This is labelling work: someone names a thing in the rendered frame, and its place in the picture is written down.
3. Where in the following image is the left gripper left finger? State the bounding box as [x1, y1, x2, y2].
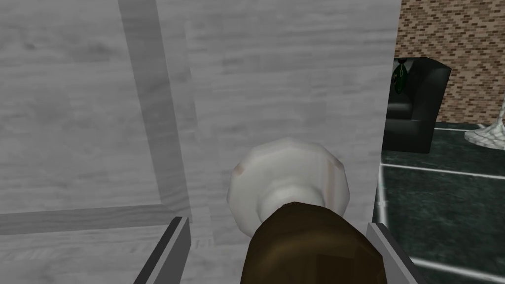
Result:
[133, 216, 192, 284]

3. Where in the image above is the grey wooden door leaf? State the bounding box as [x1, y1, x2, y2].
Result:
[0, 0, 402, 284]

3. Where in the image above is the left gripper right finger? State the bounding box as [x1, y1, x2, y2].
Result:
[366, 222, 428, 284]

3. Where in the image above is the white lamp stand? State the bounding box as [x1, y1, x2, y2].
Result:
[464, 96, 505, 150]

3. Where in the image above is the black armchair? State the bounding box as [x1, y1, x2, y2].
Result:
[381, 57, 452, 154]

